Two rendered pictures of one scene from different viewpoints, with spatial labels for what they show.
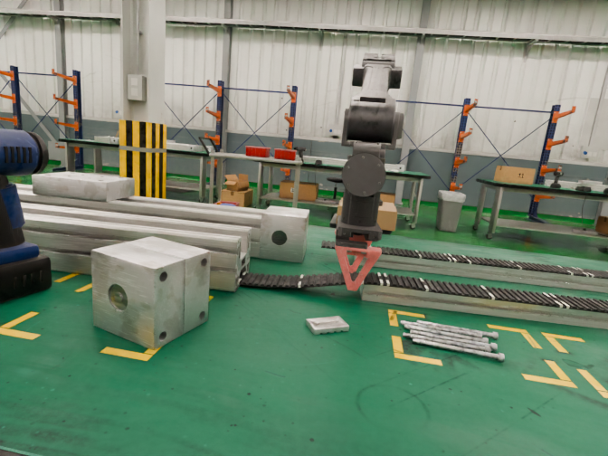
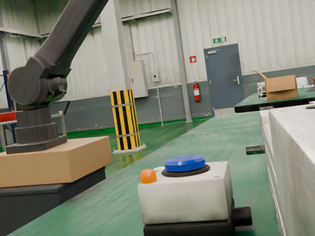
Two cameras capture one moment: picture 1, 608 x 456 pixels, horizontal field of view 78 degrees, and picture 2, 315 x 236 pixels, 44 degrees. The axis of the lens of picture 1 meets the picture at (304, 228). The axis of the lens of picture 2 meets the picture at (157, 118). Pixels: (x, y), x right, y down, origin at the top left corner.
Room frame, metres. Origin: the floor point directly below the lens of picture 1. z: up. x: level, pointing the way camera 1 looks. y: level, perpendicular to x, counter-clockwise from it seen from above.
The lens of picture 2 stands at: (0.88, 0.57, 0.92)
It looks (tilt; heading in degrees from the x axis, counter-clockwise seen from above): 3 degrees down; 280
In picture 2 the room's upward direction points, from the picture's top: 8 degrees counter-clockwise
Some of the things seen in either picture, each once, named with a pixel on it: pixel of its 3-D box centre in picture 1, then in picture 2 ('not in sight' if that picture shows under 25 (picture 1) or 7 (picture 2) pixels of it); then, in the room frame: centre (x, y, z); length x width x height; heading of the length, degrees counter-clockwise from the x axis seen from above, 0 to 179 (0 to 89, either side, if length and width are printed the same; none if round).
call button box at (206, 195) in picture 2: not in sight; (198, 199); (0.91, 0.20, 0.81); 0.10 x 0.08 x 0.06; 177
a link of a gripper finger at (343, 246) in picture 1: (355, 259); not in sight; (0.56, -0.08, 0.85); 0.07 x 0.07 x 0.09; 87
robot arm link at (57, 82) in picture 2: not in sight; (40, 91); (1.25, -0.19, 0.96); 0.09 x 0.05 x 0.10; 171
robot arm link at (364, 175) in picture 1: (369, 150); not in sight; (0.54, -0.08, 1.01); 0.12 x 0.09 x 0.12; 171
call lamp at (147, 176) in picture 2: not in sight; (147, 175); (0.95, 0.22, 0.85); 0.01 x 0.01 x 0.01
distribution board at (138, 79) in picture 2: not in sight; (140, 91); (3.38, -11.24, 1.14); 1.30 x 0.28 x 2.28; 172
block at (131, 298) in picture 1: (160, 284); not in sight; (0.44, 0.17, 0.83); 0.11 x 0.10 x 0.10; 155
